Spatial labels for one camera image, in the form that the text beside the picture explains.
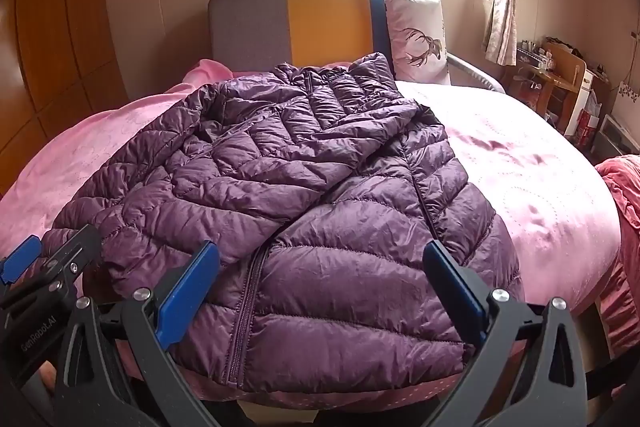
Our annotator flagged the pink bed sheet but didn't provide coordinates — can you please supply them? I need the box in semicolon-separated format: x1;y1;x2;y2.
0;57;624;414

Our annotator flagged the grey metal bed rail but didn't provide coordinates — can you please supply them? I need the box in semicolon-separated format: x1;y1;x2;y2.
446;54;507;94

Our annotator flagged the white framed panel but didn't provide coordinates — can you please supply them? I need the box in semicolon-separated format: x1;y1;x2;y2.
597;114;640;158

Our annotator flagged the grey yellow blue headboard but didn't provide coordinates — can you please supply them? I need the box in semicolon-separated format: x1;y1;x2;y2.
207;0;436;80

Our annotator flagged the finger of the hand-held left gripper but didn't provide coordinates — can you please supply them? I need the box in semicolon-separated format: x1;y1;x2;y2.
0;234;69;309
42;224;102;304

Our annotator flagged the red paper bag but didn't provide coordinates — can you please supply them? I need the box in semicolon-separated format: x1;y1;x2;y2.
575;112;599;144

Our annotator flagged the white cabinet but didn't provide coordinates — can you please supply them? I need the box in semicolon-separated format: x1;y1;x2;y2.
575;67;609;134

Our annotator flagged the purple quilted down jacket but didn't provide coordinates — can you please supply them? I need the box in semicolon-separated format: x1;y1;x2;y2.
50;52;526;394

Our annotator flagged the white deer print pillow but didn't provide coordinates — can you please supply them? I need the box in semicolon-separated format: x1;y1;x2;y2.
382;0;452;86

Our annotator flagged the wooden desk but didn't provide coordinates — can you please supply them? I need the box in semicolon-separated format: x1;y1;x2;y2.
510;37;589;128

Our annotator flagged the wooden wardrobe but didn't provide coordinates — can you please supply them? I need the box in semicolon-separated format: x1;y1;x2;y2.
0;0;132;198

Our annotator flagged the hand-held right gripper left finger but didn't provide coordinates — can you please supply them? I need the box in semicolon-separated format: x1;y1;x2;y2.
52;241;221;427

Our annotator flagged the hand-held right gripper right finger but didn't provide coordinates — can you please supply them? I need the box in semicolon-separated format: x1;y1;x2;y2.
422;241;589;427

